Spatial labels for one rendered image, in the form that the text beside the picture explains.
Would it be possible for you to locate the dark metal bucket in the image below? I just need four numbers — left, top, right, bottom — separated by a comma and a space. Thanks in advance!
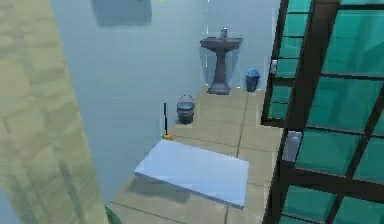
175, 94, 196, 125

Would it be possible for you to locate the pale blue flat slab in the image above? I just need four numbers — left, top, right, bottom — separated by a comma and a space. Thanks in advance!
134, 138, 250, 210

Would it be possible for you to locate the blue trash bin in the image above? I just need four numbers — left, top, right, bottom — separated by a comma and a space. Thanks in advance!
245, 67, 261, 93

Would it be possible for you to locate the teal glass panelled door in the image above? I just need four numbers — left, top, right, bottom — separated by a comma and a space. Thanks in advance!
262, 0, 384, 224
260, 0, 318, 128

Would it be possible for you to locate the dark grey pedestal sink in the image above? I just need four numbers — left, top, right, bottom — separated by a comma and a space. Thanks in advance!
199, 36, 244, 96

